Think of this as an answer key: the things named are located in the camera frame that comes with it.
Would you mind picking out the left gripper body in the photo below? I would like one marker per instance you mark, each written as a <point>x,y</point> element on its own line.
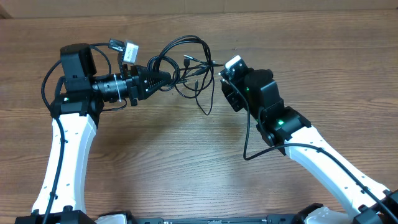
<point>132,79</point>

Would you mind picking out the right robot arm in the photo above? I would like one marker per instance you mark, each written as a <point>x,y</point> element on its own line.
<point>284,129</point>

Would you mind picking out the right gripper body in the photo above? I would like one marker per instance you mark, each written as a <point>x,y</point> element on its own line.
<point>238,102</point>

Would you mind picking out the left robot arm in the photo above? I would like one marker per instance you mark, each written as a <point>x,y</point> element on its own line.
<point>79,100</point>

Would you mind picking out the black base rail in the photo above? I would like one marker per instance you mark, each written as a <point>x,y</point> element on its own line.
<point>268,219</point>

